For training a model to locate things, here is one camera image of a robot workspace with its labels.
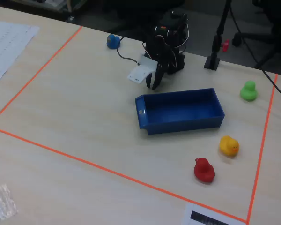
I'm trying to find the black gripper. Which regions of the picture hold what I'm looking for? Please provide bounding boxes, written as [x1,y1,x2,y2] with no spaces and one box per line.
[144,35,178,91]

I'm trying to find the blue rubber duck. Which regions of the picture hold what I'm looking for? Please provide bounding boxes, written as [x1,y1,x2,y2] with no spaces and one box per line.
[106,34,121,50]

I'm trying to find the blue plastic box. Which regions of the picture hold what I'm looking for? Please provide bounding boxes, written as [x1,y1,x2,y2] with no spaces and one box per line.
[134,88,225,136]

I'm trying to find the green rubber duck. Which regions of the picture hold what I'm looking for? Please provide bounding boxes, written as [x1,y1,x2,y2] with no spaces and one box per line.
[239,80,258,102]

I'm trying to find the yellow rubber duck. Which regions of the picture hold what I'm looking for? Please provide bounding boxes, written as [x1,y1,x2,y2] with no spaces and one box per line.
[219,135,240,157]

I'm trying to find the red rubber duck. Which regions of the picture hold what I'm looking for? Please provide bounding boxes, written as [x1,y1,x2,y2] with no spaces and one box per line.
[193,157,215,183]

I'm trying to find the orange tape strip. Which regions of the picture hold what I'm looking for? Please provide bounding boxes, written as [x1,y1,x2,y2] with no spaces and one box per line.
[246,74,279,225]
[0,126,249,224]
[0,25,83,125]

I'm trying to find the black office chair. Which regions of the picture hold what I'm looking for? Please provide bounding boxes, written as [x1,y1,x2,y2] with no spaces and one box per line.
[231,0,281,70]

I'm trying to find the white paper with black bar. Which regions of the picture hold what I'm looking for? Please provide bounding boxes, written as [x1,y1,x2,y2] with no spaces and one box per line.
[180,202,248,225]

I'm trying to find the printed white paper sheet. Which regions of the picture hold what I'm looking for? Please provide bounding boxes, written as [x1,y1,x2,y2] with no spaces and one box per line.
[0,20,40,83]

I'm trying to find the clear plastic bag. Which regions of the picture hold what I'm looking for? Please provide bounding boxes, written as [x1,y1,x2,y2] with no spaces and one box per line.
[0,184,19,225]

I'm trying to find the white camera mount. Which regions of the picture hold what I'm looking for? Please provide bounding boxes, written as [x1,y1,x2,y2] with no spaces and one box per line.
[127,53,159,84]

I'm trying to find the black camera cable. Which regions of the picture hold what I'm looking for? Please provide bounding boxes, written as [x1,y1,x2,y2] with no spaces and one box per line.
[116,36,141,66]

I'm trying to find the thin servo wires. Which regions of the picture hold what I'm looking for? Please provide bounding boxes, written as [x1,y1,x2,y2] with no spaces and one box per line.
[174,22,191,57]

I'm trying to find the black camera stand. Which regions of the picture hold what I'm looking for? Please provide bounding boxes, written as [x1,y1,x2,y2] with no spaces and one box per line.
[203,0,232,70]

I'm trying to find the long black cable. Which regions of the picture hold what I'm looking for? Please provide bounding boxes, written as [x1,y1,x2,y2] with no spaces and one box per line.
[229,4,281,105]

